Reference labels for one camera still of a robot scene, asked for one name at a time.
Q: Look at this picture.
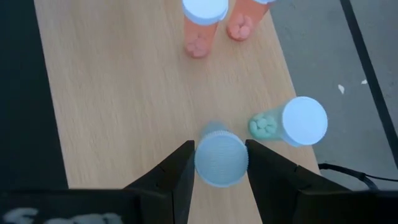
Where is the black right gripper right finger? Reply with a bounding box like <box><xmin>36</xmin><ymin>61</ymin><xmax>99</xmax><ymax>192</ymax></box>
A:
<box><xmin>244</xmin><ymin>139</ymin><xmax>358</xmax><ymax>224</ymax></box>

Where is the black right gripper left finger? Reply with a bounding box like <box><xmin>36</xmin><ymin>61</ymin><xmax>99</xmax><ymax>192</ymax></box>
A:
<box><xmin>123</xmin><ymin>139</ymin><xmax>196</xmax><ymax>224</ymax></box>

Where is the blue pill bottle white cap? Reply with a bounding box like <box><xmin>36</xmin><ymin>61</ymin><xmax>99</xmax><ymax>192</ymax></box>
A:
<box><xmin>194</xmin><ymin>121</ymin><xmax>249</xmax><ymax>189</ymax></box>

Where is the green pill bottle white cap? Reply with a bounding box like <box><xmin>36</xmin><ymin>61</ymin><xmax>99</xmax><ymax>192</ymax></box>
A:
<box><xmin>248</xmin><ymin>95</ymin><xmax>329</xmax><ymax>147</ymax></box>

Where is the red pill bottle white cap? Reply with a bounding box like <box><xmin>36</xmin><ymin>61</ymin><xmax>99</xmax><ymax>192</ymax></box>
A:
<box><xmin>226</xmin><ymin>0</ymin><xmax>277</xmax><ymax>42</ymax></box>
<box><xmin>182</xmin><ymin>0</ymin><xmax>230</xmax><ymax>59</ymax></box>

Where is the black hanging cable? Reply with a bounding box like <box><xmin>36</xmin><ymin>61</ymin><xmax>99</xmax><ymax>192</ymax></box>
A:
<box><xmin>317</xmin><ymin>162</ymin><xmax>398</xmax><ymax>190</ymax></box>

